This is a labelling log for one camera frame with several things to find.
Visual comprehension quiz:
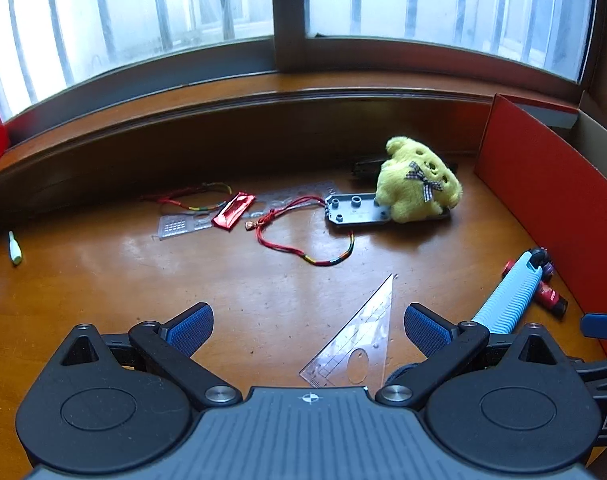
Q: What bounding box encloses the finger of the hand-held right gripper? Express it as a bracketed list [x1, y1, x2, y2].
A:
[568, 355, 607, 397]
[580, 312, 607, 340]

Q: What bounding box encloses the red string bracelet with pendant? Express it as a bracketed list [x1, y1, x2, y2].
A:
[245, 196, 355, 267]

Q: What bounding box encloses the wooden desktop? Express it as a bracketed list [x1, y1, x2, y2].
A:
[0, 67, 607, 480]

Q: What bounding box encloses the red foil wrapper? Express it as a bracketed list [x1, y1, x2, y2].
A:
[212, 191, 256, 233]

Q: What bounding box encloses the grey plastic plate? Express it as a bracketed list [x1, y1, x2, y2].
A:
[324, 191, 452, 233]

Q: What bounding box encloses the grey framed window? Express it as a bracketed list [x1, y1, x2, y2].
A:
[0, 0, 604, 128]

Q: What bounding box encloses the red cardboard box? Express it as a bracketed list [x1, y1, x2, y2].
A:
[473, 91, 607, 357]

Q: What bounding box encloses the clear triangle ruler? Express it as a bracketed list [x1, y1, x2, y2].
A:
[298, 273, 395, 391]

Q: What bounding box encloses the clear straight ruler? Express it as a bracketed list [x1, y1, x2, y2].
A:
[156, 180, 347, 242]

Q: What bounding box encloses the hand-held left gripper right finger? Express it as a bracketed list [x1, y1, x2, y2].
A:
[376, 302, 571, 411]

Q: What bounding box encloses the light blue ribbed silicone case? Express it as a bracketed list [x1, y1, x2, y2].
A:
[471, 251, 544, 336]

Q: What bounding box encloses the red rainbow string bracelet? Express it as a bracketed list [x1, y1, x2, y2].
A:
[142, 183, 233, 213]

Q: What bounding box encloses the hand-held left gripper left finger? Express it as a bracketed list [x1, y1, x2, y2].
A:
[46, 302, 242, 409]

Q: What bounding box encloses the red tube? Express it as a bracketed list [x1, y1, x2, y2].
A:
[501, 259, 569, 316]

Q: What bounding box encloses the yellow plush bear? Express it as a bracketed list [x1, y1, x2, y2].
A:
[375, 136, 463, 224]

